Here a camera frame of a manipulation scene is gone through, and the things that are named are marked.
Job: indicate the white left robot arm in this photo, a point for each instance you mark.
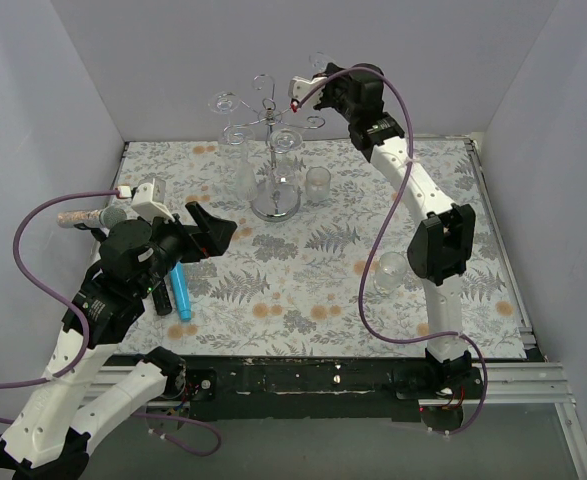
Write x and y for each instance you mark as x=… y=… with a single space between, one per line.
x=54 y=434

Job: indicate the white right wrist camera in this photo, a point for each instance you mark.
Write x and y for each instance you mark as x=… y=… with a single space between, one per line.
x=302 y=92

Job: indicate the clear wine glass back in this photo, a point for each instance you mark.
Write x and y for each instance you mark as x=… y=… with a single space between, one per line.
x=319 y=62

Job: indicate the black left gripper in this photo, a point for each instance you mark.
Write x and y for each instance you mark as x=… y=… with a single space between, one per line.
x=189 y=240

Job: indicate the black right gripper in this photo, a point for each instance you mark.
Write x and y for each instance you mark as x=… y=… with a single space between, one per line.
x=326 y=89

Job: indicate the short glass front right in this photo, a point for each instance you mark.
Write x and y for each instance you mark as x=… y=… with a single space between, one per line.
x=390 y=273

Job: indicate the black base frame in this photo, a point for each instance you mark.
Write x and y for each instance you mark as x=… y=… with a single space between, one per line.
x=250 y=388

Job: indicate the ribbed short glass near rack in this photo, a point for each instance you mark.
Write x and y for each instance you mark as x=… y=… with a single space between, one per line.
x=318 y=184

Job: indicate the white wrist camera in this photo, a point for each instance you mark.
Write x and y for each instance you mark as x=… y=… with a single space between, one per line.
x=302 y=92
x=147 y=199

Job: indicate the chrome wine glass rack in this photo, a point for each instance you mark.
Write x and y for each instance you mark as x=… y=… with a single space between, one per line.
x=265 y=206

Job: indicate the glitter silver microphone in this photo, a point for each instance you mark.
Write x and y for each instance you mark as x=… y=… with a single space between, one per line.
x=105 y=218

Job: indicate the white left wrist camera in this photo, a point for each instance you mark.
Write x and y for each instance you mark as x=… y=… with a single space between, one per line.
x=147 y=199

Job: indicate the blue microphone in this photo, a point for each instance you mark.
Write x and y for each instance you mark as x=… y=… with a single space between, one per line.
x=180 y=291

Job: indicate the ribbed stemmed wine glass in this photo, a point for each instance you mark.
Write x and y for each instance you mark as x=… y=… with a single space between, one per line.
x=245 y=180

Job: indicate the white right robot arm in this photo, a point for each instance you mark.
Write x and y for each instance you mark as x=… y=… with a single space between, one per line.
x=444 y=230

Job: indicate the floral table cloth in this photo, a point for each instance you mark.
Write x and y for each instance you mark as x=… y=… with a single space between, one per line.
x=303 y=287

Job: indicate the black microphone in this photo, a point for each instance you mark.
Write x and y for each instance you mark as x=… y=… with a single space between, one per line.
x=161 y=300

